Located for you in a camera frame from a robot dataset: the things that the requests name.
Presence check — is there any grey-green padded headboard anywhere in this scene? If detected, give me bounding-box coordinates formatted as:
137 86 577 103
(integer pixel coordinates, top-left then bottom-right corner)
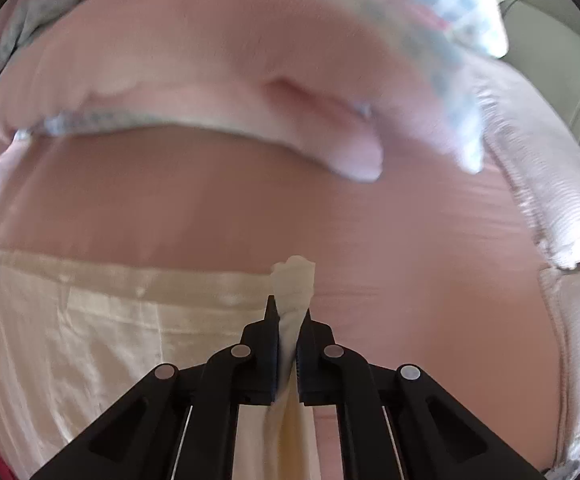
490 0 580 181

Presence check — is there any pink checked quilt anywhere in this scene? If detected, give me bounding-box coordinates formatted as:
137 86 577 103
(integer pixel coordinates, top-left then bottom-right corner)
0 0 511 183

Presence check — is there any pink and cream shirt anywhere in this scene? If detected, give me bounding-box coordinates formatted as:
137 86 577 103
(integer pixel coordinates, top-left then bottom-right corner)
0 249 321 480

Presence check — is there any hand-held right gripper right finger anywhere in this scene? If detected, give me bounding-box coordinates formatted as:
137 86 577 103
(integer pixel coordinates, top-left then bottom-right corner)
295 307 546 480

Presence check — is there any small pale pink pillow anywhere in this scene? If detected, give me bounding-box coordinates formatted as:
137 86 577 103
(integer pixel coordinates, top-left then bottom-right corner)
470 60 580 271

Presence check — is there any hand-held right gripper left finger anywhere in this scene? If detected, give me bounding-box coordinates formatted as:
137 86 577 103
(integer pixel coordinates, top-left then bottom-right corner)
30 295 278 480

